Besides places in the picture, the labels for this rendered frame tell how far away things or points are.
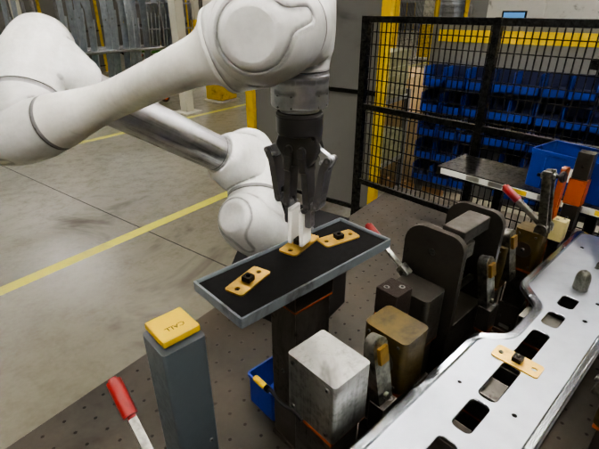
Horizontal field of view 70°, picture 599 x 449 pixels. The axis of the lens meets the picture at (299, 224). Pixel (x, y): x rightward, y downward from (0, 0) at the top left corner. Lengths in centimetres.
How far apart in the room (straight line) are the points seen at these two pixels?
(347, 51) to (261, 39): 280
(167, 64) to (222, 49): 12
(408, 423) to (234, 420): 51
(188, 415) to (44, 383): 175
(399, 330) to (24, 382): 203
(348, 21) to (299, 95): 260
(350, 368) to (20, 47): 81
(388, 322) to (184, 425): 38
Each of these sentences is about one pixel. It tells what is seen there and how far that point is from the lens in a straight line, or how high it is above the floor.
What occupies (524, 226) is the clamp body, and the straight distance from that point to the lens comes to 131.
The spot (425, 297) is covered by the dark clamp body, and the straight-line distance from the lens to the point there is 88.
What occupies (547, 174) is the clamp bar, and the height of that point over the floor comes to 121.
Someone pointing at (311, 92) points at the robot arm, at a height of 147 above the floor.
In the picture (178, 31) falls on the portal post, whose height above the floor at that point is 126.
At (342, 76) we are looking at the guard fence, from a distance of 328.
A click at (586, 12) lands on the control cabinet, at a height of 153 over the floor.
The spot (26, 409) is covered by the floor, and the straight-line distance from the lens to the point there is 239.
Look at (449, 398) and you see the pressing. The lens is 81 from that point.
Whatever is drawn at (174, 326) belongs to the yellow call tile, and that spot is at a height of 116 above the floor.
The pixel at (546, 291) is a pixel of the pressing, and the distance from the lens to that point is 114.
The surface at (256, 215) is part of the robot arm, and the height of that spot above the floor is 109.
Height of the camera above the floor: 158
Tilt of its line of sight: 27 degrees down
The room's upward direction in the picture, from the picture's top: straight up
